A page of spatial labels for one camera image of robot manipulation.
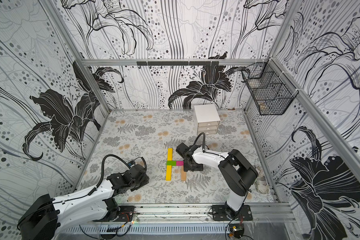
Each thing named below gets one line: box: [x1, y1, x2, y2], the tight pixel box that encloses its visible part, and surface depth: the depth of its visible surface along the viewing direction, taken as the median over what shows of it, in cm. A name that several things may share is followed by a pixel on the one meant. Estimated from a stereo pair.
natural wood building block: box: [180, 165, 187, 181], surface depth 86 cm
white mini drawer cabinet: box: [193, 104, 221, 136], surface depth 99 cm
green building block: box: [166, 160, 177, 166], surface depth 92 cm
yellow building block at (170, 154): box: [167, 148, 174, 161], surface depth 95 cm
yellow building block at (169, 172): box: [165, 165, 173, 181], surface depth 88 cm
